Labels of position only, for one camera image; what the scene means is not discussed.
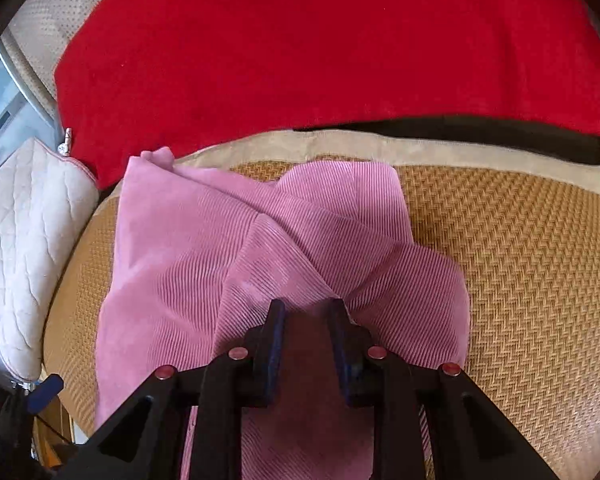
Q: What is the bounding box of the woven straw seat mat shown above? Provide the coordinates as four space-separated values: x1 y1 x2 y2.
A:
32 127 600 480

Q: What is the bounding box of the red blanket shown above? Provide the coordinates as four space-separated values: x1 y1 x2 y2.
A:
54 0 600 191

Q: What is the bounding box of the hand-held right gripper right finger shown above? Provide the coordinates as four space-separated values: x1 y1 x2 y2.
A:
327 298 557 480

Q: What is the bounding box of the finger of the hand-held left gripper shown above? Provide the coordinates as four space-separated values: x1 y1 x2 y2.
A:
27 372 65 414

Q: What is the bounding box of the beige patterned curtain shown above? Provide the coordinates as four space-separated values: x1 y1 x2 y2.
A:
5 0 147 117

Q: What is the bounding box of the window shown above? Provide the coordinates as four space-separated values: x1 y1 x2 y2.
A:
0 42 57 182

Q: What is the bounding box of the white quilted cushion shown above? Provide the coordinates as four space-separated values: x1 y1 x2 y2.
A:
0 137 101 382

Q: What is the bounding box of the pink ribbed garment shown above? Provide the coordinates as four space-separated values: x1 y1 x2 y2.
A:
94 147 471 480

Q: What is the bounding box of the black sofa frame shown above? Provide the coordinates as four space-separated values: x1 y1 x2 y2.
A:
295 7 600 167

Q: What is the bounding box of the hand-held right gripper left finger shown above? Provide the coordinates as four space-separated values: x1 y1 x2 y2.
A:
52 299 287 480

